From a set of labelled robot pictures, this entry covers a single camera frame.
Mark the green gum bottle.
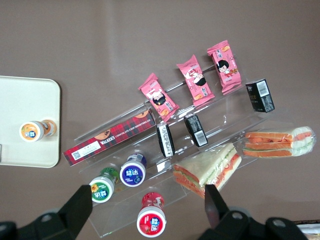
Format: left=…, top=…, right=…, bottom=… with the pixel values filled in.
left=88, top=166, right=121, bottom=204

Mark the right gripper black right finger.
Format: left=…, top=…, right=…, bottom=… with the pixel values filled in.
left=197, top=184, right=310, bottom=240

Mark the orange gum bottle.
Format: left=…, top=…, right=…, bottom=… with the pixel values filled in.
left=19, top=119, right=57, bottom=143

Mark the pink cartoon snack packet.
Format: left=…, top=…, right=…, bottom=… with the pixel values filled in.
left=206, top=39, right=243, bottom=96
left=176, top=54, right=216, bottom=107
left=138, top=72, right=180, bottom=123

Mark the small black carton box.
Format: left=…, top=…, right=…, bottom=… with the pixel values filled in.
left=156, top=122, right=175, bottom=158
left=183, top=114, right=209, bottom=148
left=245, top=78, right=276, bottom=114

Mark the red tartan shortbread box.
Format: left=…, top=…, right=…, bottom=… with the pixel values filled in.
left=62, top=109, right=157, bottom=167

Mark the cream plastic serving tray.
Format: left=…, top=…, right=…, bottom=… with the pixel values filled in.
left=0, top=75, right=62, bottom=169

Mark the plastic-wrapped triangle sandwich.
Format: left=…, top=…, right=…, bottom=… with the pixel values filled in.
left=172, top=142, right=243, bottom=200
left=237, top=126, right=317, bottom=159

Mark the blue gum bottle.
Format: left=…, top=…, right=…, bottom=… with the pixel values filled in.
left=119, top=152, right=148, bottom=188

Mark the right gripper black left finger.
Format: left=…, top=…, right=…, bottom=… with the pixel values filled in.
left=0, top=184, right=94, bottom=240

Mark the clear acrylic tiered stand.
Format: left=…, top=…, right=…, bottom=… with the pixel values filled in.
left=72, top=53, right=291, bottom=238

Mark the white rectangular snack tray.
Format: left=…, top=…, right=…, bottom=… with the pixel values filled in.
left=293, top=219, right=320, bottom=240

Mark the red gum bottle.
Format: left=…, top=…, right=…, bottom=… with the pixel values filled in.
left=136, top=191, right=167, bottom=238

